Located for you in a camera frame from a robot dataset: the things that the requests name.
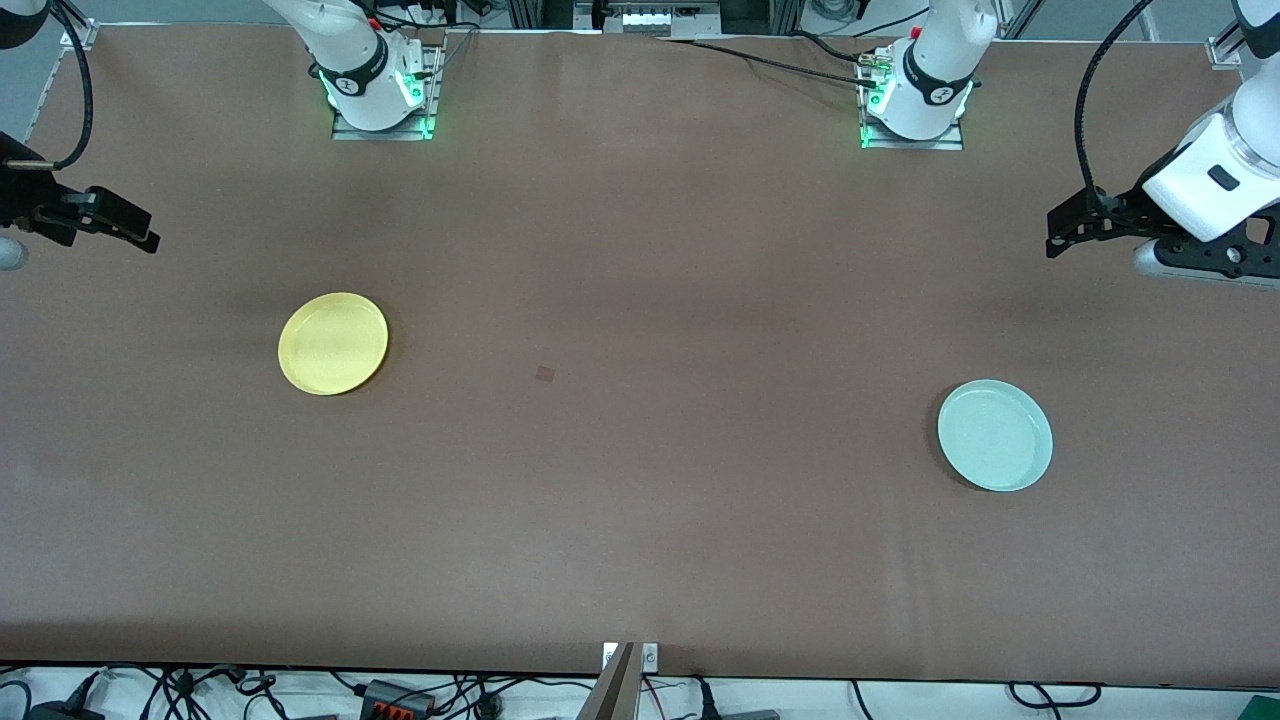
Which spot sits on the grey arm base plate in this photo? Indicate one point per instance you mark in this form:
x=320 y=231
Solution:
x=950 y=145
x=345 y=133

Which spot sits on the black power plug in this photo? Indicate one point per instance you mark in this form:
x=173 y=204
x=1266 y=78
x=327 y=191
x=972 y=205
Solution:
x=60 y=712
x=705 y=705

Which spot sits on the white connector block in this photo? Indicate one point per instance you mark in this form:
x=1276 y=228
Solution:
x=660 y=22

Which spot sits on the grey brown slanted post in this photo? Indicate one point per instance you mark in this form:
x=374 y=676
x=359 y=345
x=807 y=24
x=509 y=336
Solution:
x=615 y=695

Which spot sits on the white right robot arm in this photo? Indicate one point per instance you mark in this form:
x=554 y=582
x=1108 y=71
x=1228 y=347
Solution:
x=350 y=40

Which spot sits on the green box corner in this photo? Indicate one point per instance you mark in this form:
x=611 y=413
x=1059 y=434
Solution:
x=1262 y=710

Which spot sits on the yellow round plate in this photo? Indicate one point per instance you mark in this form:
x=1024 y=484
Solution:
x=333 y=345

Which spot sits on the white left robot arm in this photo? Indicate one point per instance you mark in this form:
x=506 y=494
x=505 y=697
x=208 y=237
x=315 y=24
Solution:
x=940 y=60

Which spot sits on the brown table cover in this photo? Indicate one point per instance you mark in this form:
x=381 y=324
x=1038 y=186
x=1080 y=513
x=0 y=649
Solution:
x=500 y=550

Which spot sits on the dark aluminium frame rack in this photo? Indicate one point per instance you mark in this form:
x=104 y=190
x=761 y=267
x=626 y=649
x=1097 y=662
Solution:
x=530 y=12

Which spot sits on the black orange power strip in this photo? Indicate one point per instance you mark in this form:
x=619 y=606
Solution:
x=395 y=700

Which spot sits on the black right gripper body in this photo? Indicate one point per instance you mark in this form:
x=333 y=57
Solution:
x=30 y=207

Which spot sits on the metal table corner bracket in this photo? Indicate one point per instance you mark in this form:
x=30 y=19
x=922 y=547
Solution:
x=80 y=35
x=1225 y=52

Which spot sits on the slanted aluminium profile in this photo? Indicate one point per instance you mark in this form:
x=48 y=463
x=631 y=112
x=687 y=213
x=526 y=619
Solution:
x=1020 y=18

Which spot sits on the grey power adapter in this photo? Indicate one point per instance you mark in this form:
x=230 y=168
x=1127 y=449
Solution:
x=750 y=715

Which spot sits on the pale green round plate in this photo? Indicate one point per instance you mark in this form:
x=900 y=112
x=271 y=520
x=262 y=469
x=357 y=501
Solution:
x=995 y=435

